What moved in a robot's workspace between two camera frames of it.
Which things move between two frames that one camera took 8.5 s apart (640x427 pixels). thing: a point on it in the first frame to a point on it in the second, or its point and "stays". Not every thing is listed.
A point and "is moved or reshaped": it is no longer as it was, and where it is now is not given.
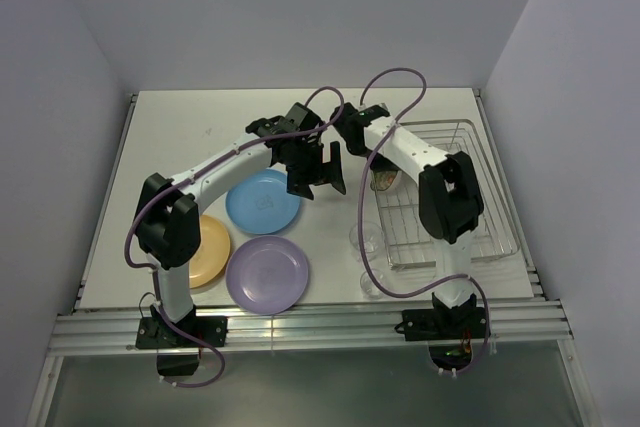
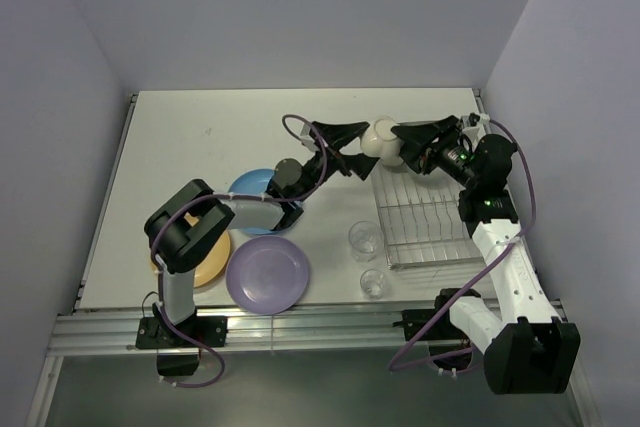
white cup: x=381 y=180 is moved or reshaped
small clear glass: x=368 y=286 stays
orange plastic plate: x=212 y=254 stays
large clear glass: x=373 y=236 stays
